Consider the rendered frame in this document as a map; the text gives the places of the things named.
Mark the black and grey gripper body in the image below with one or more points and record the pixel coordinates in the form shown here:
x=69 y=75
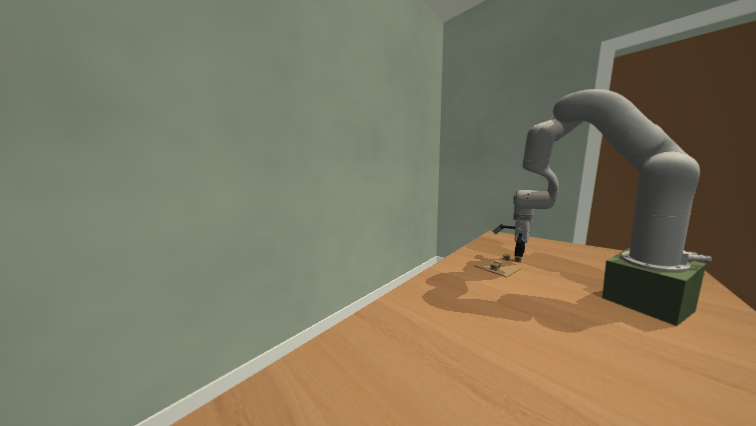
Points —
x=523 y=227

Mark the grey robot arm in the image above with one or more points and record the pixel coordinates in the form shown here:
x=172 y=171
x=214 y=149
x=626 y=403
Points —
x=666 y=184

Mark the tan flat mat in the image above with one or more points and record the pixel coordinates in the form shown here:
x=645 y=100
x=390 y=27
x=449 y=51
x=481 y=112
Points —
x=505 y=270

